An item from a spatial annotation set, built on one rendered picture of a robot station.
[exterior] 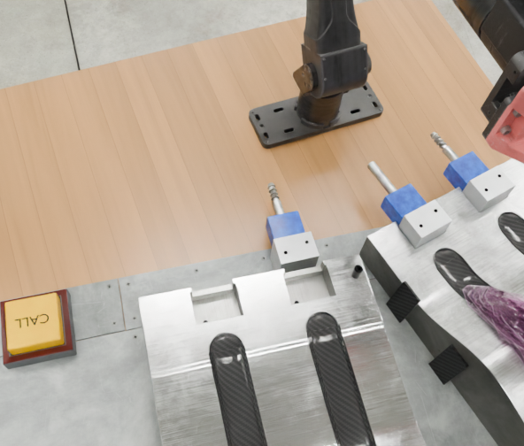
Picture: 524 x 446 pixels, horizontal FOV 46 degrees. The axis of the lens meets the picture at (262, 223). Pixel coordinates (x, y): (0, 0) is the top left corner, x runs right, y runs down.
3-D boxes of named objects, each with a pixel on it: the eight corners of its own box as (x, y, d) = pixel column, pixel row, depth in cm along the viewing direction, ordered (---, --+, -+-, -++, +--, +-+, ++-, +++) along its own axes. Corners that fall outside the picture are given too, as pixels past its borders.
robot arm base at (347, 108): (397, 80, 88) (375, 45, 91) (267, 116, 83) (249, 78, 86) (384, 115, 95) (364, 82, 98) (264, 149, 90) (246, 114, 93)
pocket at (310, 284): (278, 281, 74) (281, 268, 71) (319, 272, 75) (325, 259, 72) (288, 316, 72) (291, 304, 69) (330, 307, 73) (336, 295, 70)
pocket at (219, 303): (189, 299, 72) (188, 287, 69) (234, 290, 73) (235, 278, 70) (196, 335, 70) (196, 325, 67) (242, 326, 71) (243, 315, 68)
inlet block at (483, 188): (412, 151, 88) (424, 128, 83) (439, 138, 90) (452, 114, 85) (472, 221, 83) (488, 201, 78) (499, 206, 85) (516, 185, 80)
